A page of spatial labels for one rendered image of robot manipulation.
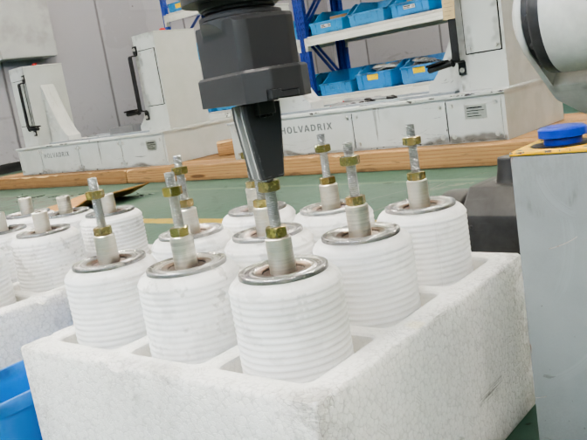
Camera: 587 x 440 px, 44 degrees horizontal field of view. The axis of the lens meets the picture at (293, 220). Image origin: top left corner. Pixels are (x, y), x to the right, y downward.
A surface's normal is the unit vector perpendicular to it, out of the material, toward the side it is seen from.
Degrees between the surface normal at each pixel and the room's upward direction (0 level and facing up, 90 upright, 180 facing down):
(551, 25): 102
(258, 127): 90
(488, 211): 46
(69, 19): 90
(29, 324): 90
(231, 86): 90
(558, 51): 131
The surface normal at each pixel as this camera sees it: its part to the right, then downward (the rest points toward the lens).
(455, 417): 0.77, 0.00
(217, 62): -0.87, 0.22
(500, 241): -0.65, 0.24
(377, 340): -0.15, -0.97
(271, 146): 0.47, 0.09
